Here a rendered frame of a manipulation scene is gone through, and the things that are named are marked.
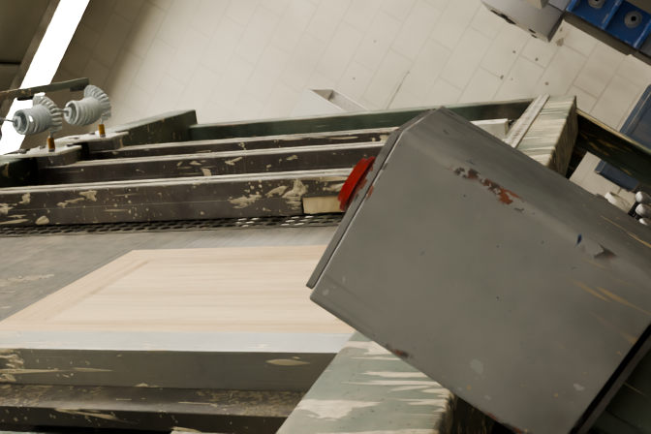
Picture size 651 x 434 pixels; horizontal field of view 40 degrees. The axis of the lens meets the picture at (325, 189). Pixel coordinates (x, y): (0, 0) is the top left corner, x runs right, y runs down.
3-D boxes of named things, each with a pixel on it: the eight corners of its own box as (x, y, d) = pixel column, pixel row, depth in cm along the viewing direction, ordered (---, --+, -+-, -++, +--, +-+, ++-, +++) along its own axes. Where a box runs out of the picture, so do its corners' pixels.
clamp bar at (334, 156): (492, 174, 176) (482, 53, 171) (-3, 200, 214) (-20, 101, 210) (498, 165, 185) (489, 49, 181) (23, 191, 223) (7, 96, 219)
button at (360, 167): (386, 176, 53) (356, 158, 54) (356, 230, 55) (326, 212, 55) (401, 164, 57) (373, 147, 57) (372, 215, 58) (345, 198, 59)
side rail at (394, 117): (534, 139, 256) (532, 100, 254) (192, 160, 291) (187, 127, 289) (537, 134, 263) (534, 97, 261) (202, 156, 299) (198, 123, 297)
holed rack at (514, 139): (450, 250, 106) (449, 245, 106) (426, 250, 107) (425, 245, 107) (549, 96, 259) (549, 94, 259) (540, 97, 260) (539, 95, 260)
